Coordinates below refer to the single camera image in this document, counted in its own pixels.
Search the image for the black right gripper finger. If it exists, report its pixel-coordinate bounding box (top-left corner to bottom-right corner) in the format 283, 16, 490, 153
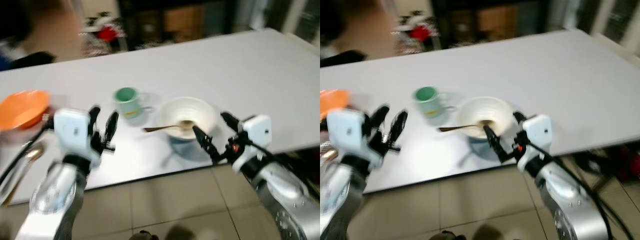
483, 125, 508, 162
221, 112, 243, 135
513, 111, 529, 133
192, 125, 221, 163

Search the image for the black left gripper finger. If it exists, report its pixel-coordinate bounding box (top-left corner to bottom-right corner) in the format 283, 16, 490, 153
388, 110, 409, 145
88, 105, 101, 136
103, 110, 120, 146
368, 105, 390, 132

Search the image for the green mug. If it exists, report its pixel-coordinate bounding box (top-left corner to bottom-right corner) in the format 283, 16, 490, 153
113, 87, 152, 120
413, 86, 455, 119

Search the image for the white ribbed bowl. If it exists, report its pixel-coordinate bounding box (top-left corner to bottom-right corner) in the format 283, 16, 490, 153
158, 96, 220, 141
457, 96, 516, 140

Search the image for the orange bowl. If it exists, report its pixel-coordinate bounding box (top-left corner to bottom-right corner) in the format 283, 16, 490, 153
320, 89, 351, 121
0, 90, 51, 132

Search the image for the stool with red object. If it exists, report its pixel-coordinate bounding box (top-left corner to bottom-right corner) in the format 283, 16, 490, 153
396, 14, 442, 52
81, 15, 127, 52

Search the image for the dark red bag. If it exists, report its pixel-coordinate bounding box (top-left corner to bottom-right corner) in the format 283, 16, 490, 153
574, 149, 640, 182

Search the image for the person in dark clothes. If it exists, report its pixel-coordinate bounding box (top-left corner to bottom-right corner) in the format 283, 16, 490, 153
320, 0, 367, 68
0, 0, 57, 71

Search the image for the dark robot foot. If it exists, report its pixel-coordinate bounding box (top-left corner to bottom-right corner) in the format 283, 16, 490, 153
129, 230, 161, 240
440, 230, 472, 240

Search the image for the dark shelf cabinet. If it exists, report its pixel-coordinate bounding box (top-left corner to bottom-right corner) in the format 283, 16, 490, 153
117, 0, 253, 51
431, 0, 568, 49

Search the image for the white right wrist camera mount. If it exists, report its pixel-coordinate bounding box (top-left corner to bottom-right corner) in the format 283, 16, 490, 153
517, 114, 553, 174
232, 114, 274, 174

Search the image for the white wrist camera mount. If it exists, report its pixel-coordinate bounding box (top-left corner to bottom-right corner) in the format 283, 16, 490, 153
52, 108, 101, 169
327, 108, 374, 165
232, 114, 274, 174
517, 114, 553, 174

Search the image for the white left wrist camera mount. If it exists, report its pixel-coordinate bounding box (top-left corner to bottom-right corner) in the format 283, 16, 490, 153
327, 108, 374, 165
52, 108, 101, 169

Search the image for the gold spoon with dark handle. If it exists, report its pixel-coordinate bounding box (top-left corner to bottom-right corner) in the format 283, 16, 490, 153
438, 120, 494, 134
142, 120, 196, 134

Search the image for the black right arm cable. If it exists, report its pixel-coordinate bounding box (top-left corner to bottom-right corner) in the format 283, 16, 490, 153
530, 141, 637, 240
249, 141, 321, 201

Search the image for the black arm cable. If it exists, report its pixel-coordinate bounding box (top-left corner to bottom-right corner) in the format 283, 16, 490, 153
249, 141, 321, 201
0, 115, 55, 187
530, 141, 637, 240

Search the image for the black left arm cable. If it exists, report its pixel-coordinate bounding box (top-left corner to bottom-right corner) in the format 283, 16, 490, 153
0, 115, 55, 187

